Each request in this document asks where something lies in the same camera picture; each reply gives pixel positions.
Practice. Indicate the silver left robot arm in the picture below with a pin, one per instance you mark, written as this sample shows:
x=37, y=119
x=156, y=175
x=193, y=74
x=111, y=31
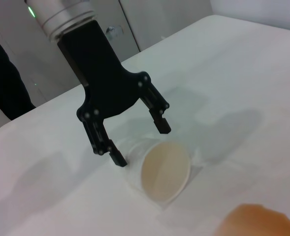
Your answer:
x=61, y=14

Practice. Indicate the metal cabinet latch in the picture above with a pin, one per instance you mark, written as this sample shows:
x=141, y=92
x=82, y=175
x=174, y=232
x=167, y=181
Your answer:
x=114, y=31

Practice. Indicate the white paper cup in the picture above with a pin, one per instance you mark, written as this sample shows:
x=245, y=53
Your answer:
x=164, y=169

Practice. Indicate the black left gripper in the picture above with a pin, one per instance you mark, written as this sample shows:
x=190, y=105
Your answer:
x=98, y=81

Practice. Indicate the brown water stain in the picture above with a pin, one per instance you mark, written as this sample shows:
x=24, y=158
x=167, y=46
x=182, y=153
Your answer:
x=258, y=221

